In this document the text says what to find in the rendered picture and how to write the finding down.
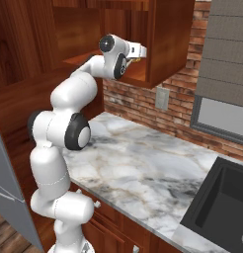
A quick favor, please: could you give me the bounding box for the wooden wall cabinet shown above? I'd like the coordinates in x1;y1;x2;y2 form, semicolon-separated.
52;0;196;89

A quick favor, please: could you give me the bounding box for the black sink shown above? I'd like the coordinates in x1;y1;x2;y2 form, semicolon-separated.
179;155;243;253

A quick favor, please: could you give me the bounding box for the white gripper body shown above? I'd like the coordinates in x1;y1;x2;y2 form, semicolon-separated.
135;44;148;59

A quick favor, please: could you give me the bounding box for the wooden base cabinet door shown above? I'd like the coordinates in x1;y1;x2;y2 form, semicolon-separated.
81;218;128;253

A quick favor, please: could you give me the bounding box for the wooden drawer front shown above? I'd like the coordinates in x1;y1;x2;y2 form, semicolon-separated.
91;195;124;232
121;213;155;253

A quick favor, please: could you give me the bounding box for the grey wall outlet plate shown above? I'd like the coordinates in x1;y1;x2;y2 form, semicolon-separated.
155;85;171;112

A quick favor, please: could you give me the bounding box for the grey framed window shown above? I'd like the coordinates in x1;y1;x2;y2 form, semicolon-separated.
190;94;243;146

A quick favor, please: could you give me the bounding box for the grey window blind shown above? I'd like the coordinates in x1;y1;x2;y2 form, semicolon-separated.
195;0;243;109

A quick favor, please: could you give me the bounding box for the grey fridge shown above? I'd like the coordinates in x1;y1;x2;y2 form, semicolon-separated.
0;124;45;253

